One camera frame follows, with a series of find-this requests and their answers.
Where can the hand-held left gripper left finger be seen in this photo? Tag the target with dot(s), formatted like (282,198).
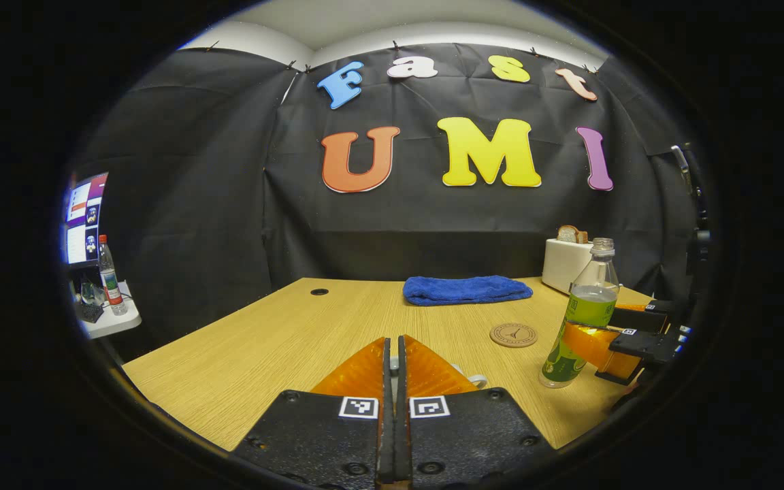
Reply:
(385,442)

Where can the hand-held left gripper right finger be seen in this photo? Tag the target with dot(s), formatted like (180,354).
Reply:
(403,442)

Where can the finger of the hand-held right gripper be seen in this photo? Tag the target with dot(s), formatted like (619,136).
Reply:
(647,346)
(644,318)

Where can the green label water bottle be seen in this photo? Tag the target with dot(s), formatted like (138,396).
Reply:
(586,306)

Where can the white ceramic teacup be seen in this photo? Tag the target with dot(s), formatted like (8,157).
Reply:
(479,379)

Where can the round wooden coaster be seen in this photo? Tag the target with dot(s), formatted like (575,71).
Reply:
(513,335)

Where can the red label plastic bottle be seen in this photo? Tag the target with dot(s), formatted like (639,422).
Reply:
(111,279)

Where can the white toaster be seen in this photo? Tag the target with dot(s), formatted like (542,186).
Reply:
(562,265)

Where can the brown bread slice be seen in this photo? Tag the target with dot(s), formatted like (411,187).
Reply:
(582,236)

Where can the pale bread slice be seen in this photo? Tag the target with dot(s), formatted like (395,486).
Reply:
(567,234)

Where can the blue folded towel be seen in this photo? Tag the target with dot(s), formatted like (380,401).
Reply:
(467,290)

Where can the black backdrop cloth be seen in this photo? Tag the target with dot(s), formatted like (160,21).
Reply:
(399,231)

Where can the white side table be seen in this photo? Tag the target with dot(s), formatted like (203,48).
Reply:
(116,323)

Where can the dark flat device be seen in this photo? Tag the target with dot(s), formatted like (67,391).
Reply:
(89,312)

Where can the computer monitor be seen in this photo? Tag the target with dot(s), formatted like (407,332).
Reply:
(84,218)

